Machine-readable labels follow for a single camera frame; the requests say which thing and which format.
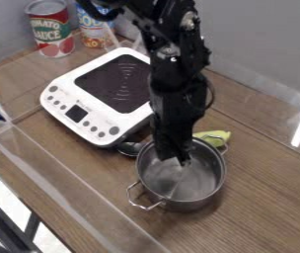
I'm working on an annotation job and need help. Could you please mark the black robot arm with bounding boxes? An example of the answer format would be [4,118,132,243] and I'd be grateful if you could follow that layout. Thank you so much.
[75,0,211,164]

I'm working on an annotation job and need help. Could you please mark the white and black stove top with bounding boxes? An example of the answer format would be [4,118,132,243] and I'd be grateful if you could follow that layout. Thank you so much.
[40,47,152,148]

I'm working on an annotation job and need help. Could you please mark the clear acrylic barrier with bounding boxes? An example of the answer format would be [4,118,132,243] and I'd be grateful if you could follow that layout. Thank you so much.
[0,110,171,253]

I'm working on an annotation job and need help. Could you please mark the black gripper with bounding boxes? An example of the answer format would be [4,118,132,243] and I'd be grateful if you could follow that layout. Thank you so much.
[150,73,210,166]

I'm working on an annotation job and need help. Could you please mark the black table leg frame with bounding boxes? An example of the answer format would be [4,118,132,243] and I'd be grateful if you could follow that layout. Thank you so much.
[0,208,43,253]

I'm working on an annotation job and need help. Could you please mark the alphabet soup can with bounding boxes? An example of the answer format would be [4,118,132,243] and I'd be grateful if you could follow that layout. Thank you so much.
[75,4,115,48]

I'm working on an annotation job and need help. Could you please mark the tomato sauce can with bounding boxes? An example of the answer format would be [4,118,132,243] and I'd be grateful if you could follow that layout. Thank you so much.
[26,0,75,58]

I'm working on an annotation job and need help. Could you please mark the green handled metal scoop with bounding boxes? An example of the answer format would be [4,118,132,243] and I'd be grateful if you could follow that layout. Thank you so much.
[116,130,233,157]

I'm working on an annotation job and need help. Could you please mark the silver steel pot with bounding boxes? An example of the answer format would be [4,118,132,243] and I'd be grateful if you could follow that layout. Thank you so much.
[127,138,227,212]

